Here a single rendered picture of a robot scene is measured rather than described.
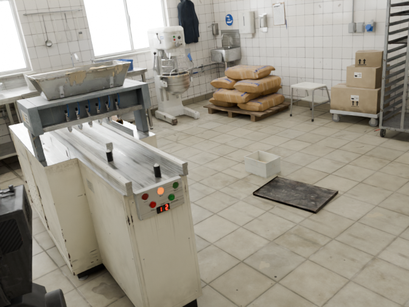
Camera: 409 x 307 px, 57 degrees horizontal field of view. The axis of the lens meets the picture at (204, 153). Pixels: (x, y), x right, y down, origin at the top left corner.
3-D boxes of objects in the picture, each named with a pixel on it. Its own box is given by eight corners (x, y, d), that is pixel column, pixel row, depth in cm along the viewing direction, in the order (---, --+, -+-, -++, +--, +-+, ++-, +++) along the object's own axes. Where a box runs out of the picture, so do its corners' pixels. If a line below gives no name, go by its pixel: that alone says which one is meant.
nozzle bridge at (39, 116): (31, 153, 239) (16, 100, 227) (135, 125, 276) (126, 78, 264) (42, 167, 213) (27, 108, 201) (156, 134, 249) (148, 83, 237)
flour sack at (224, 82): (227, 91, 572) (227, 80, 566) (209, 89, 603) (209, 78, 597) (260, 81, 614) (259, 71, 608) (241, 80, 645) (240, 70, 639)
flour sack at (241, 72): (221, 78, 591) (221, 68, 585) (238, 74, 618) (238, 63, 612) (260, 81, 543) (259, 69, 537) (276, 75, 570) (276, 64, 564)
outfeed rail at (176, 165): (67, 112, 339) (65, 105, 337) (70, 111, 341) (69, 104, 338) (184, 176, 180) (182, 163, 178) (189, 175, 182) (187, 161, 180)
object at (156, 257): (103, 273, 253) (73, 148, 222) (150, 252, 270) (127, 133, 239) (151, 338, 198) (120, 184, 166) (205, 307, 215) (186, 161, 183)
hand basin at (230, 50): (258, 78, 647) (254, 10, 608) (242, 83, 625) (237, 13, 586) (219, 75, 720) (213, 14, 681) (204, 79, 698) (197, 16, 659)
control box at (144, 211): (137, 218, 176) (132, 191, 171) (181, 200, 188) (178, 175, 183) (141, 221, 173) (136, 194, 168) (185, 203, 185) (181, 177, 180)
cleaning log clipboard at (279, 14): (287, 28, 571) (286, 0, 557) (286, 29, 570) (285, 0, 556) (273, 29, 591) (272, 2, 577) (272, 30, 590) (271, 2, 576)
